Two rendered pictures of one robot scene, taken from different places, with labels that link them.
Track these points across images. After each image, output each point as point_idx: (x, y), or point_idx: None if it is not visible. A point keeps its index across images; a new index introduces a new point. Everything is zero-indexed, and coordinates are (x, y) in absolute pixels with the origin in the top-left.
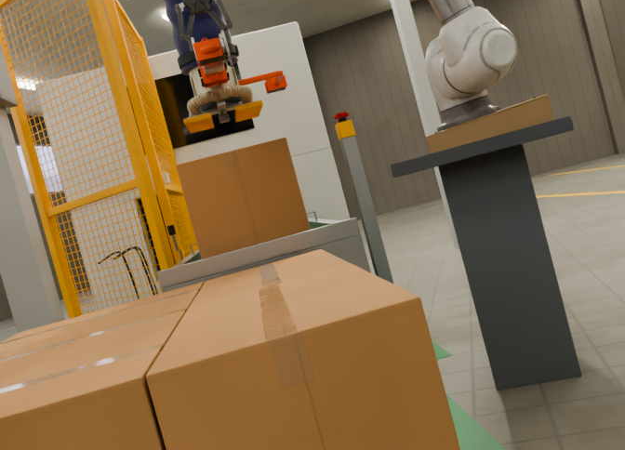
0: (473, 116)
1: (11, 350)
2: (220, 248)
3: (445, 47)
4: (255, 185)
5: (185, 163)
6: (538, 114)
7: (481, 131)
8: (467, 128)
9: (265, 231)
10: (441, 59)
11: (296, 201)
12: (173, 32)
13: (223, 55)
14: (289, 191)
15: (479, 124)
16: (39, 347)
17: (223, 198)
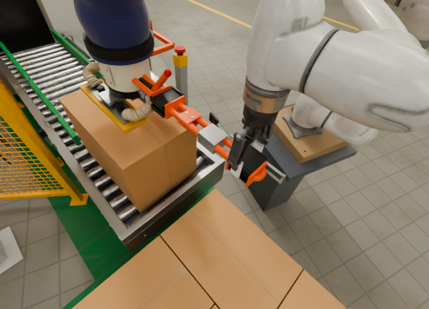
0: (313, 133)
1: None
2: (150, 197)
3: (346, 125)
4: (174, 158)
5: (130, 165)
6: (344, 145)
7: (323, 152)
8: (320, 152)
9: (175, 177)
10: (325, 113)
11: (193, 156)
12: (81, 8)
13: None
14: (191, 152)
15: (325, 150)
16: None
17: (155, 173)
